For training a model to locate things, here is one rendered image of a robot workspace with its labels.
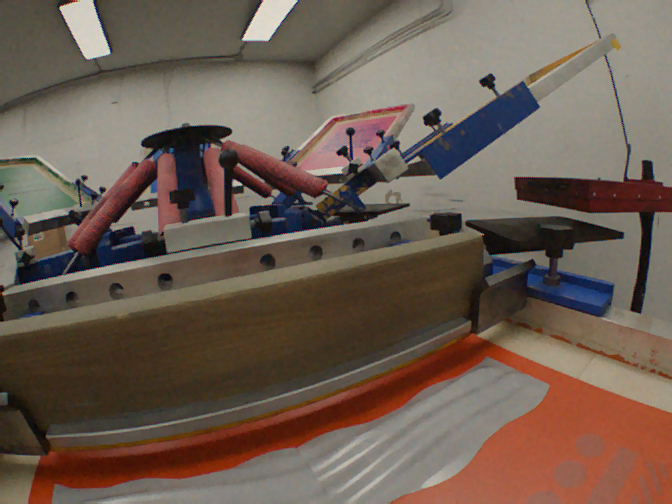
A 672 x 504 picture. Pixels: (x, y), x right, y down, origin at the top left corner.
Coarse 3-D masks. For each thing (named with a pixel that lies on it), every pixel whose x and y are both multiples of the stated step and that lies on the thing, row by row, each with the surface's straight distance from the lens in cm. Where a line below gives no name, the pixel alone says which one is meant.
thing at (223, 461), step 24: (216, 432) 24; (240, 432) 23; (264, 432) 23; (48, 456) 29; (72, 456) 27; (96, 456) 26; (120, 456) 25; (144, 456) 24; (168, 456) 23; (192, 456) 23; (216, 456) 22; (240, 456) 22; (48, 480) 27; (72, 480) 25; (96, 480) 24; (120, 480) 23
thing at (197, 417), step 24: (432, 336) 24; (456, 336) 26; (360, 360) 22; (384, 360) 22; (408, 360) 23; (288, 384) 20; (312, 384) 20; (336, 384) 20; (192, 408) 20; (216, 408) 19; (240, 408) 19; (264, 408) 19; (48, 432) 23; (72, 432) 22; (96, 432) 21; (120, 432) 20; (144, 432) 20; (168, 432) 20
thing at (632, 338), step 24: (528, 312) 35; (552, 312) 34; (576, 312) 32; (624, 312) 34; (552, 336) 34; (576, 336) 33; (600, 336) 32; (624, 336) 32; (648, 336) 31; (624, 360) 32; (648, 360) 32; (0, 456) 32
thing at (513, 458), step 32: (448, 352) 30; (480, 352) 31; (512, 352) 31; (384, 384) 26; (416, 384) 26; (576, 384) 28; (288, 416) 24; (320, 416) 24; (352, 416) 23; (544, 416) 24; (576, 416) 25; (608, 416) 26; (640, 416) 27; (480, 448) 21; (512, 448) 21; (544, 448) 22; (640, 448) 24; (448, 480) 19; (480, 480) 19; (512, 480) 20
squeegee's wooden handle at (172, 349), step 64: (384, 256) 21; (448, 256) 25; (64, 320) 20; (128, 320) 18; (192, 320) 18; (256, 320) 18; (320, 320) 20; (384, 320) 22; (448, 320) 27; (0, 384) 24; (64, 384) 21; (128, 384) 20; (192, 384) 19; (256, 384) 20
